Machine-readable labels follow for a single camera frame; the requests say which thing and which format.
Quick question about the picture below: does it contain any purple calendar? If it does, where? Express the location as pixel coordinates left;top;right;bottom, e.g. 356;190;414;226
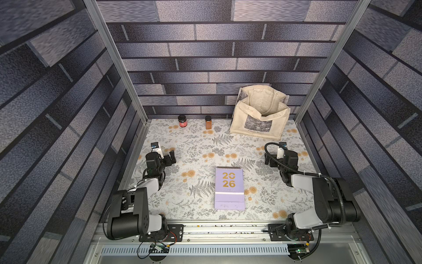
214;167;246;211

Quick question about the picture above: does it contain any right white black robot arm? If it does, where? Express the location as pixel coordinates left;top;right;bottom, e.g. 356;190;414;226
265;150;362;241

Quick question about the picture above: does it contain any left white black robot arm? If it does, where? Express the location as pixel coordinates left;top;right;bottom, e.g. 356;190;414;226
103;150;176;240

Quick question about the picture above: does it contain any dark jar red label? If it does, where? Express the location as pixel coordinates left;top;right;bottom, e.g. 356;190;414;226
178;114;187;128

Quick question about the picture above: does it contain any beige canvas tote bag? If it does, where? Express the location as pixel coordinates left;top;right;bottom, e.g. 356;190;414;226
230;85;291;141

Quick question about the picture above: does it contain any amber spice bottle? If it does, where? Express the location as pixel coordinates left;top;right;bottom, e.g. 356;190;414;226
205;115;212;130

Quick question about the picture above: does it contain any left circuit board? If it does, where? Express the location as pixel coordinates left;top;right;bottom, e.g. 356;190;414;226
148;244;170;254

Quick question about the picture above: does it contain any circuit board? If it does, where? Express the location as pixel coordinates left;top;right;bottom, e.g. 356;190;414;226
287;244;311;261
148;244;170;254

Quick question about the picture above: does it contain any right circuit board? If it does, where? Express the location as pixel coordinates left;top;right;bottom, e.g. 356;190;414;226
287;244;311;261

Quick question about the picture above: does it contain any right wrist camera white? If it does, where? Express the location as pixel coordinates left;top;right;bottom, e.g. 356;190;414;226
276;142;288;160

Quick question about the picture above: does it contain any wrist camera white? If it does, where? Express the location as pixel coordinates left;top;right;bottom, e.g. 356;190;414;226
151;142;164;158
276;142;288;160

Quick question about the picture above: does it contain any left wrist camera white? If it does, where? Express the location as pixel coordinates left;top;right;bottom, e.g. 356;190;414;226
151;142;164;158

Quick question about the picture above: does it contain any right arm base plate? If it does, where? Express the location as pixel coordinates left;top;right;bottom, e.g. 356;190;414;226
268;224;314;242

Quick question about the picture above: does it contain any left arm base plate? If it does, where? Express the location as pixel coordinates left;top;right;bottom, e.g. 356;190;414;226
138;224;185;243

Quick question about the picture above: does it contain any black corrugated cable conduit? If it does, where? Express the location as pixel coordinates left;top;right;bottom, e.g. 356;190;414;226
263;141;347;228

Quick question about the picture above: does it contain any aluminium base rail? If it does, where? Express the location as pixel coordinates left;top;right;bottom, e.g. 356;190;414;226
83;221;372;264

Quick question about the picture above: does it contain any left aluminium frame post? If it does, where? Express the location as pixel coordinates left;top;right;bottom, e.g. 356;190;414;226
82;0;148;123

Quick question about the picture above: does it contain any aluminium frame post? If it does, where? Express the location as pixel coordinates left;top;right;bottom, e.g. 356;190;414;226
82;0;148;123
295;0;371;125

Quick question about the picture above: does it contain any right aluminium frame post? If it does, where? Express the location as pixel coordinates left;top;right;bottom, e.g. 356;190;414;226
295;0;371;125

